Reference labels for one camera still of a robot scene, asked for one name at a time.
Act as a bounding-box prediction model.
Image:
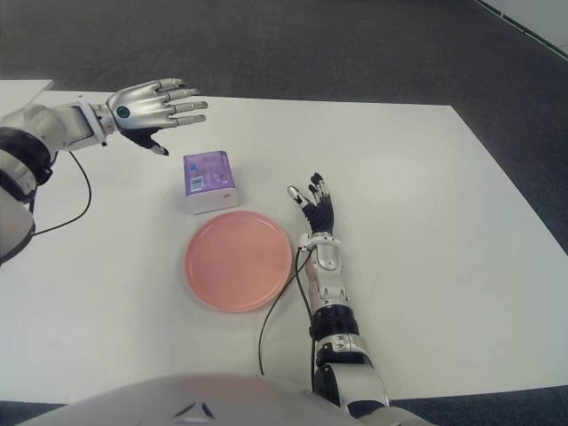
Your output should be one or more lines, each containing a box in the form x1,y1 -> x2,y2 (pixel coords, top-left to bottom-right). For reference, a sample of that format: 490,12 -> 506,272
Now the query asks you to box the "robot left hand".
106,78 -> 209,156

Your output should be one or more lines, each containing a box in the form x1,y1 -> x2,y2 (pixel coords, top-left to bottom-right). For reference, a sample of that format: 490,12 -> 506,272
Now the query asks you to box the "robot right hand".
286,171 -> 336,234

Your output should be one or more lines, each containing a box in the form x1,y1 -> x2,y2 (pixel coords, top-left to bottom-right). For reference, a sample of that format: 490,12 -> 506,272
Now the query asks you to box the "purple tissue paper pack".
182,150 -> 239,216

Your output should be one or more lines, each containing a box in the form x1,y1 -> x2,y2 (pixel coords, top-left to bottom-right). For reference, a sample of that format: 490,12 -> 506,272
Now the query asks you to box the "pink round plate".
185,211 -> 295,314

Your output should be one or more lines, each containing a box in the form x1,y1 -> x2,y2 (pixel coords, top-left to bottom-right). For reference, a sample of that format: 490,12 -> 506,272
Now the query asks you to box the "white side table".
0,79 -> 55,117

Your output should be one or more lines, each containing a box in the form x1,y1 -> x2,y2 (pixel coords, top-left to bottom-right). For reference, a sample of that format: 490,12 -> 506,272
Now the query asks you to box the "grey robot torso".
30,375 -> 351,426

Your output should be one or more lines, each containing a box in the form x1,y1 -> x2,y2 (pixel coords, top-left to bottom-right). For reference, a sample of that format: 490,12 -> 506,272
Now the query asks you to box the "black cable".
256,248 -> 307,377
33,150 -> 93,236
292,252 -> 319,394

